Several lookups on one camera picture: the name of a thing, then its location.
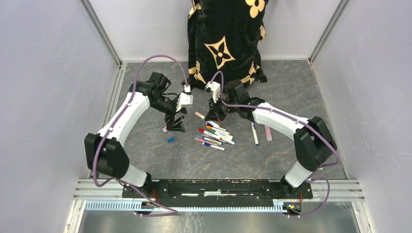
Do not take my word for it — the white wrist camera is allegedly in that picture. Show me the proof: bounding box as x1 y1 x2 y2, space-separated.
176 85 193 112
205 82 221 103

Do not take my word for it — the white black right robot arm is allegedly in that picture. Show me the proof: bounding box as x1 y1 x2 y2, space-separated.
205 80 340 198

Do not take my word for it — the black floral plush blanket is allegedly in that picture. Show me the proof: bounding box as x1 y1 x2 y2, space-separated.
187 0 268 89

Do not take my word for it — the blue long nib marker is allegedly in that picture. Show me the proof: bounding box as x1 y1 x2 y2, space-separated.
196 135 232 145

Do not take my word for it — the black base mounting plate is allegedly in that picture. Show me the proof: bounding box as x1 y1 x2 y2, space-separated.
140 179 313 208

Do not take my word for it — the aluminium frame rail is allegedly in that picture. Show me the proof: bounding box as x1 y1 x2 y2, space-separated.
74 179 365 214

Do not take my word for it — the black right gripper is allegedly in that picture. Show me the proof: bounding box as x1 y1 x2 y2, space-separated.
205 94 239 123

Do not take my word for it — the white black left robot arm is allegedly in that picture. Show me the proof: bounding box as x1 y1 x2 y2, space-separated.
84 72 193 198

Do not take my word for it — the pink pen clear cap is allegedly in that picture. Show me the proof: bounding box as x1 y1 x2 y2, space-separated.
194 137 221 146

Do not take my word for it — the orange cap marker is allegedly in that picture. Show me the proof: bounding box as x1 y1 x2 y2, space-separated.
206 125 231 135

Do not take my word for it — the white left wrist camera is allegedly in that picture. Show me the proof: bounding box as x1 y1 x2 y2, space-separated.
176 85 193 112

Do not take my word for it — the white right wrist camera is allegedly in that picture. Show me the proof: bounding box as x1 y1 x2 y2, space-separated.
205 82 221 103

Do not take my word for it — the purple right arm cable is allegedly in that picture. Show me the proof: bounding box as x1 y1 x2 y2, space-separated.
209 70 341 218

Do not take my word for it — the blue white cap marker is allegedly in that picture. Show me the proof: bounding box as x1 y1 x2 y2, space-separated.
206 121 226 131

